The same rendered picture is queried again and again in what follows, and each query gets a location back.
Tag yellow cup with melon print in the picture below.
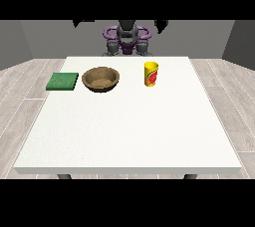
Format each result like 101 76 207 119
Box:
143 61 159 88

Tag grey robot trunk purple rings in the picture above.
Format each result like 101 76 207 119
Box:
101 20 154 58

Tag brown wooden bowl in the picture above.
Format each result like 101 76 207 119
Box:
81 67 121 94

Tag green square pad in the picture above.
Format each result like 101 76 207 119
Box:
45 72 80 92

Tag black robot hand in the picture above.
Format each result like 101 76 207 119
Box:
153 20 169 35
72 20 96 29

